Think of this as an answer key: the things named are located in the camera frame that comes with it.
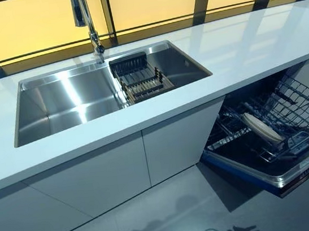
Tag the black roll-up sink rack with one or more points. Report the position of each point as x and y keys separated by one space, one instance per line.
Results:
x=141 y=80

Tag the white glossy cabinet door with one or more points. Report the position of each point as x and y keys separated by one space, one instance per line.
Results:
x=181 y=143
x=94 y=177
x=23 y=224

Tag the dark brown window frame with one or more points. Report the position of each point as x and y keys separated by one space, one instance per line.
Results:
x=107 y=13

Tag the chrome pull-down kitchen faucet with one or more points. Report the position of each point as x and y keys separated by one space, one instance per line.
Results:
x=89 y=21

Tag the stainless steel kitchen sink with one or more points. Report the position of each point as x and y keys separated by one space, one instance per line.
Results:
x=70 y=103

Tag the dark equipment base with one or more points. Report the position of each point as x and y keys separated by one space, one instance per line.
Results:
x=238 y=150

